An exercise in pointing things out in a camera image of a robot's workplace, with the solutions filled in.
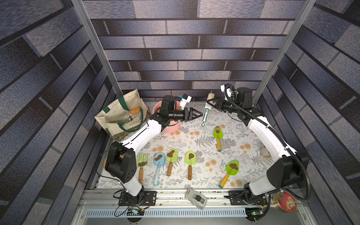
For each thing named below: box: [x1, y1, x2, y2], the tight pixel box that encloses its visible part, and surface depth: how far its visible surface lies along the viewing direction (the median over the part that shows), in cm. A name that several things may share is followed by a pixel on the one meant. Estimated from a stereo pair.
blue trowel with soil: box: [153, 152, 166, 187], surface depth 89 cm
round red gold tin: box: [272, 190, 298, 213], surface depth 71 cm
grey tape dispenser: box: [184, 187, 208, 210], surface depth 73 cm
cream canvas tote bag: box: [94, 88, 151, 142], surface depth 95 cm
